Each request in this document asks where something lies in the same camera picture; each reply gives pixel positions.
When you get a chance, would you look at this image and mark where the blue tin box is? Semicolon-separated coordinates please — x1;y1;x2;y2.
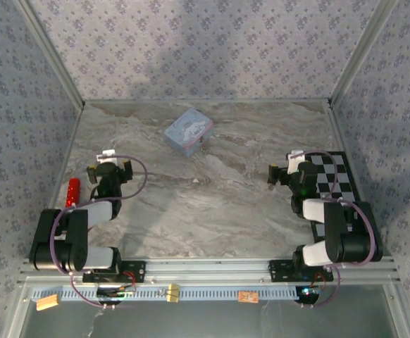
163;108;215;158

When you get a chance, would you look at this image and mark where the red studded cylinder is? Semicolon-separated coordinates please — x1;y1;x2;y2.
65;177;82;208

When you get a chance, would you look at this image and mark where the black white checkerboard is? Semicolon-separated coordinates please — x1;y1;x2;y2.
302;151;364;244

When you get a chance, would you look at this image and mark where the orange printed wooden block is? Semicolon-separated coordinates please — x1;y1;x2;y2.
237;290;259;303

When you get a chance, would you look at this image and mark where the yellow wooden block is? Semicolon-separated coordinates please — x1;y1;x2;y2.
166;283;180;303

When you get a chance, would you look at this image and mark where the light wooden block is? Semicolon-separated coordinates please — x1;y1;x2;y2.
35;294;60;312

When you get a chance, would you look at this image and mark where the grey metal panel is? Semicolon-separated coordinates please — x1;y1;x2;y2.
7;277;409;338

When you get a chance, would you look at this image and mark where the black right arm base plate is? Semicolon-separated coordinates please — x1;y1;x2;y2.
268;258;335;282

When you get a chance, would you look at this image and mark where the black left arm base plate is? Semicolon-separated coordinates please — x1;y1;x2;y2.
82;259;147;284

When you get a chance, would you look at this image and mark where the aluminium mounting rail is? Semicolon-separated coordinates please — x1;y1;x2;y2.
18;257;402;285

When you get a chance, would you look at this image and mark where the aluminium corner post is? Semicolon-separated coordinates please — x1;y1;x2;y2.
327;0;400;108
13;0;86;108

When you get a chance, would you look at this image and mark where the blue-grey slotted cable duct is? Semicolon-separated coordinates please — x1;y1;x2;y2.
31;284;310;302

